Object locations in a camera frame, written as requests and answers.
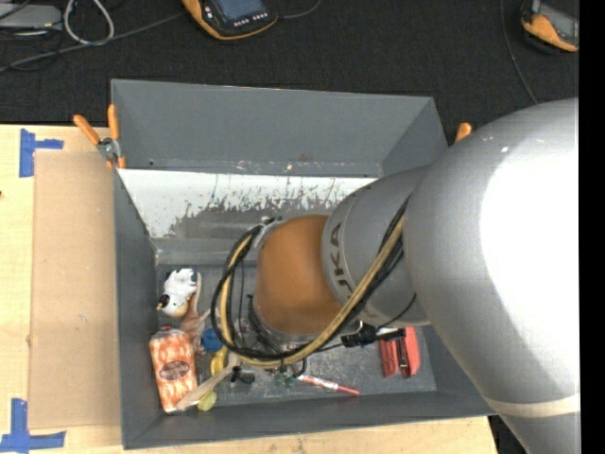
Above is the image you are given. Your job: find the red and white pen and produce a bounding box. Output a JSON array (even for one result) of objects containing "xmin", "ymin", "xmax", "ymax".
[{"xmin": 296, "ymin": 374, "xmax": 361, "ymax": 397}]

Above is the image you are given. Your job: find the yellow toy fruit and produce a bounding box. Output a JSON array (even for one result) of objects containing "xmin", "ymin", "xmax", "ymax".
[{"xmin": 196, "ymin": 347, "xmax": 230, "ymax": 413}]

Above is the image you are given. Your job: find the blue round cap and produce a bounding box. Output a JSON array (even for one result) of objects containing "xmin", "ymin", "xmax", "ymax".
[{"xmin": 201, "ymin": 328, "xmax": 224, "ymax": 354}]

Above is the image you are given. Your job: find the tan wooden stick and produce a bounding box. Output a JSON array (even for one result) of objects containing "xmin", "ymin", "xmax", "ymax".
[{"xmin": 175, "ymin": 364, "xmax": 240, "ymax": 412}]

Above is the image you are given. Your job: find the beige toy animal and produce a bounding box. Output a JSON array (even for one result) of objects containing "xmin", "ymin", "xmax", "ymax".
[{"xmin": 179, "ymin": 271, "xmax": 213, "ymax": 349}]

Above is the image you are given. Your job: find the orange and white packet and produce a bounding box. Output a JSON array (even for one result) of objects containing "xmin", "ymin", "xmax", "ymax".
[{"xmin": 147, "ymin": 325, "xmax": 199, "ymax": 414}]

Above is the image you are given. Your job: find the white and black toy cow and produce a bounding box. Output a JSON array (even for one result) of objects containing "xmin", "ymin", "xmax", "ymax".
[{"xmin": 156, "ymin": 267, "xmax": 199, "ymax": 320}]

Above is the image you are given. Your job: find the brown cardboard board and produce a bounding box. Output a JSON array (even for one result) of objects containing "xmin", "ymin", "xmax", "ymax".
[{"xmin": 26, "ymin": 150, "xmax": 122, "ymax": 430}]

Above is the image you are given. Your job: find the grey metal bin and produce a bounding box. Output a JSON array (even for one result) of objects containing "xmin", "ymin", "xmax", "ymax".
[{"xmin": 109, "ymin": 79, "xmax": 496, "ymax": 450}]

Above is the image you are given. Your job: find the black cylinder on white bracket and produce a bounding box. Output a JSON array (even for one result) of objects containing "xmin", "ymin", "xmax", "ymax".
[{"xmin": 339, "ymin": 326, "xmax": 406, "ymax": 349}]

